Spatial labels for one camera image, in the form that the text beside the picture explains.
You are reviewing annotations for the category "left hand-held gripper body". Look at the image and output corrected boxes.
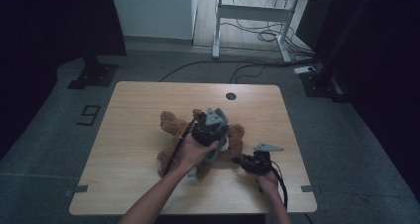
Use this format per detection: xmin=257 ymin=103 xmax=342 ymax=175
xmin=191 ymin=107 xmax=231 ymax=163

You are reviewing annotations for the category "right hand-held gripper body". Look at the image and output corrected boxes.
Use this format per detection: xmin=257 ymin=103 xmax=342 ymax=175
xmin=244 ymin=142 xmax=285 ymax=176

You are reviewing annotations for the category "brown teddy bear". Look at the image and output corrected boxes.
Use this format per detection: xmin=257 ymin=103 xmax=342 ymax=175
xmin=156 ymin=108 xmax=246 ymax=180

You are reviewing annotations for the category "person's right hand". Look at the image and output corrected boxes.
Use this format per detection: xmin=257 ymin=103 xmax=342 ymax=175
xmin=257 ymin=171 xmax=280 ymax=194

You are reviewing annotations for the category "person's left hand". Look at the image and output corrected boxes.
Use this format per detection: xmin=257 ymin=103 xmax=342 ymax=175
xmin=176 ymin=134 xmax=221 ymax=172

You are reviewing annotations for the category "grey tape strip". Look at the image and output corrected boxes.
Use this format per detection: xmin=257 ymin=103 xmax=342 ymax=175
xmin=300 ymin=184 xmax=321 ymax=194
xmin=64 ymin=184 xmax=90 ymax=197

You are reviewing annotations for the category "black metal stand base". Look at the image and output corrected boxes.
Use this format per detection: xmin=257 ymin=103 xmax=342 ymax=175
xmin=67 ymin=55 xmax=120 ymax=90
xmin=299 ymin=69 xmax=352 ymax=103

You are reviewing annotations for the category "white power strip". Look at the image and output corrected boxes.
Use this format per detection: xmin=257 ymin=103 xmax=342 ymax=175
xmin=293 ymin=64 xmax=317 ymax=75

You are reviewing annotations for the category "dark curtain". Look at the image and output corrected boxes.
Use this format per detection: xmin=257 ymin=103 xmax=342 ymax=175
xmin=0 ymin=0 xmax=128 ymax=161
xmin=311 ymin=0 xmax=420 ymax=202

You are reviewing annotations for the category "right hand-held gripper black cable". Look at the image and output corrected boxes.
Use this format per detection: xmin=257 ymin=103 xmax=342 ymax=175
xmin=268 ymin=160 xmax=289 ymax=209

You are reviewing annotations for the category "hand-held gripper black cable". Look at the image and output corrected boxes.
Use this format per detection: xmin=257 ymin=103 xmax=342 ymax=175
xmin=268 ymin=160 xmax=289 ymax=209
xmin=162 ymin=117 xmax=197 ymax=178

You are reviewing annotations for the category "left hand-held gripper black cable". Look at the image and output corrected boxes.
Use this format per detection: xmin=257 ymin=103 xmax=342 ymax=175
xmin=162 ymin=117 xmax=197 ymax=178

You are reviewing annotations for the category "long black floor cable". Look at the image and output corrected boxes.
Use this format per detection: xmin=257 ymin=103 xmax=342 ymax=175
xmin=157 ymin=58 xmax=300 ymax=83

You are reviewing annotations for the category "black cable bundle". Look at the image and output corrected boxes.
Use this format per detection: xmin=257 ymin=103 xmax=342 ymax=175
xmin=220 ymin=0 xmax=315 ymax=59

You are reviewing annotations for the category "white metal frame desk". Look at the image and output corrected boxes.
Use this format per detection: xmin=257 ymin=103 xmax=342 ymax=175
xmin=210 ymin=0 xmax=335 ymax=63

